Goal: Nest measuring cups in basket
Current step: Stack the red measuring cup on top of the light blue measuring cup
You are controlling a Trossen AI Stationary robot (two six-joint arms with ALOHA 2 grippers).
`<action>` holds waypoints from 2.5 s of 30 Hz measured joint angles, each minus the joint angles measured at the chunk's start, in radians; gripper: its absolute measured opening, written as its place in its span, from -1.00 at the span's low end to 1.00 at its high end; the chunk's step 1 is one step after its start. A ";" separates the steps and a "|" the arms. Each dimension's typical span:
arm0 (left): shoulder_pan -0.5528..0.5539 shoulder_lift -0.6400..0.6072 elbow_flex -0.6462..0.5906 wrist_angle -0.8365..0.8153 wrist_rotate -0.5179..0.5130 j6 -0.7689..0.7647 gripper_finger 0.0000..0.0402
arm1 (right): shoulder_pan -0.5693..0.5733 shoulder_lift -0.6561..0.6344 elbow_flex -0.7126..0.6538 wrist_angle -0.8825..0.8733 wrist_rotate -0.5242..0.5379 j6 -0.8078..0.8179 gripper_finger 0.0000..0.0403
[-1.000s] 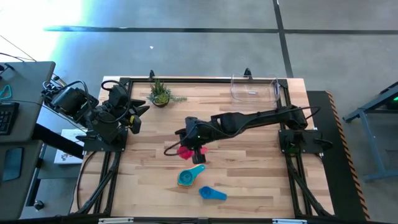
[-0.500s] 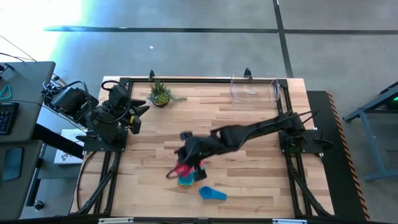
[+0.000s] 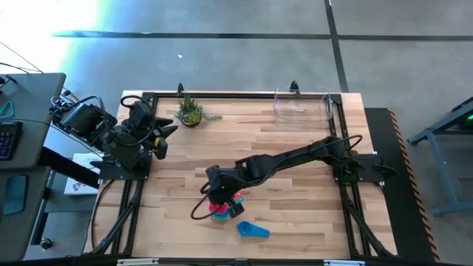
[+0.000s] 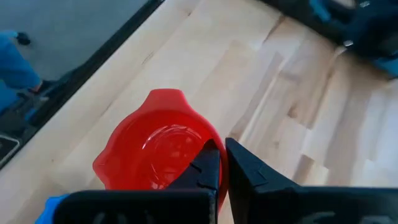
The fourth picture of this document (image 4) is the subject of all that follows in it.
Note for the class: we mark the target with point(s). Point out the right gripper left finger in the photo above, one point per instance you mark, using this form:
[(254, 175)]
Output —
[(186, 202)]

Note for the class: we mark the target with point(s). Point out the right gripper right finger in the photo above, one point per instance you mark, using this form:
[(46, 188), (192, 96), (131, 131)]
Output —
[(264, 199)]

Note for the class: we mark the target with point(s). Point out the red measuring cup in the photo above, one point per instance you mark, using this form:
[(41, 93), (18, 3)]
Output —
[(149, 149)]

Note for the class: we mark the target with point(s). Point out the blue measuring cup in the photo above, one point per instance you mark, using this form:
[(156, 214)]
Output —
[(49, 208)]

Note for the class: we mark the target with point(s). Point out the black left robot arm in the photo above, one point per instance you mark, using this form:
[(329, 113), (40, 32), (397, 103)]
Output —
[(376, 31)]

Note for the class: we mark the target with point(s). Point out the person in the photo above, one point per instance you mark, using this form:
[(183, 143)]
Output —
[(15, 71)]

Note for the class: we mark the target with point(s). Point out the white edge bracket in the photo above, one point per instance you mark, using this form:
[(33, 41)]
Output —
[(7, 149)]

